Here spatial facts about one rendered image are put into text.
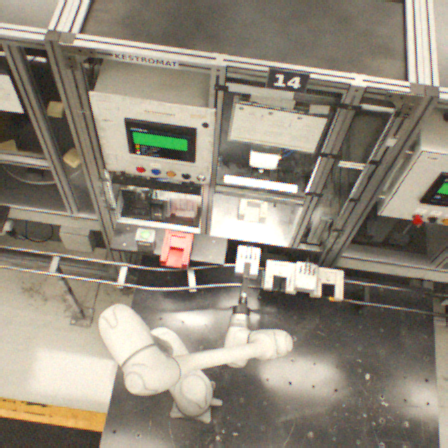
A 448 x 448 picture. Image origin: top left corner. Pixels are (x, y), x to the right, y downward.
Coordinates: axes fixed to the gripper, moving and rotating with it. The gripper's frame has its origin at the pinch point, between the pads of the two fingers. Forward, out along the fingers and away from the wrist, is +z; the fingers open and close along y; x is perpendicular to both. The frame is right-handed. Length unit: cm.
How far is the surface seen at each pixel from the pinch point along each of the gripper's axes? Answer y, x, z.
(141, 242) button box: -2.8, 48.2, 7.6
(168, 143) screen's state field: 61, 36, 19
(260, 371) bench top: -35, -14, -34
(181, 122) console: 71, 32, 22
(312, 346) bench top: -35, -38, -19
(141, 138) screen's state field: 62, 46, 19
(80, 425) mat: -101, 75, -64
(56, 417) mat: -101, 89, -62
